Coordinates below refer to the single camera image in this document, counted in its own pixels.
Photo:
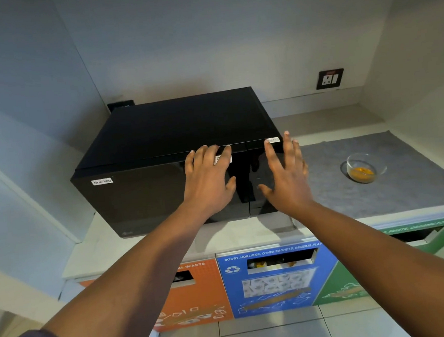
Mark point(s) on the black wall power socket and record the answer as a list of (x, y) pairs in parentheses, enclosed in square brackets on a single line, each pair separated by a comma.
[(329, 78)]

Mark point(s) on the person's left middle finger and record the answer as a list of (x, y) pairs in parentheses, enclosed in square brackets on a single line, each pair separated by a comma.
[(211, 156)]

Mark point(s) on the person's right middle finger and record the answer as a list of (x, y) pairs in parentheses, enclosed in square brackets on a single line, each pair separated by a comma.
[(288, 149)]

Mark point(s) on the person's left forearm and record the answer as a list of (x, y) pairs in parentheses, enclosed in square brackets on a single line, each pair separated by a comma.
[(131, 287)]

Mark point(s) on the person's left thumb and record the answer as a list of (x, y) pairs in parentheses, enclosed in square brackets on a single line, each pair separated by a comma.
[(229, 187)]

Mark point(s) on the person's right thumb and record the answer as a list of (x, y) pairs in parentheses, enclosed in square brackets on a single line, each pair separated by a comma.
[(267, 193)]

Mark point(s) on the grey counter mat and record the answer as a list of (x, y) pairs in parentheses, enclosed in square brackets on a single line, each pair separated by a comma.
[(382, 179)]

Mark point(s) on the person's right hand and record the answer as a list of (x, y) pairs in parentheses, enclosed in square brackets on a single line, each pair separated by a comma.
[(291, 185)]

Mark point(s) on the person's left hand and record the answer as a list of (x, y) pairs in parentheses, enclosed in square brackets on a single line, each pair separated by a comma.
[(205, 185)]

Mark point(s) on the person's left little finger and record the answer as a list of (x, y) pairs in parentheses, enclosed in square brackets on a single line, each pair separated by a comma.
[(189, 162)]

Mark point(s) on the person's right little finger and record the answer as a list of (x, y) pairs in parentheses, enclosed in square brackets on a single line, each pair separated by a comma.
[(305, 169)]

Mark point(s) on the glass bowl with yellow food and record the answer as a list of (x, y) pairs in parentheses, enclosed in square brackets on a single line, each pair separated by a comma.
[(363, 168)]

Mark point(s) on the black wall socket plate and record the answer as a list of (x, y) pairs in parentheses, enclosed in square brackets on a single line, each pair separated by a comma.
[(120, 105)]

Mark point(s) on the person's right forearm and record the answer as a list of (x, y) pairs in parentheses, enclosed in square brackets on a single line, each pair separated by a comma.
[(386, 272)]

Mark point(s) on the green waste bin door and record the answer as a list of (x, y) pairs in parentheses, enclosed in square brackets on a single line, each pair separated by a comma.
[(344, 283)]

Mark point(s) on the black microwave oven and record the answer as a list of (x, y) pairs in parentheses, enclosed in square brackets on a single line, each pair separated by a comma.
[(159, 160)]

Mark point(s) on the orange waste bin door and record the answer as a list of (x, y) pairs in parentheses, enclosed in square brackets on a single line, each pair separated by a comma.
[(202, 296)]

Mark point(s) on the blue recycling bin door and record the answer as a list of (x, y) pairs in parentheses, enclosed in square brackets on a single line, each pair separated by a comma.
[(274, 282)]

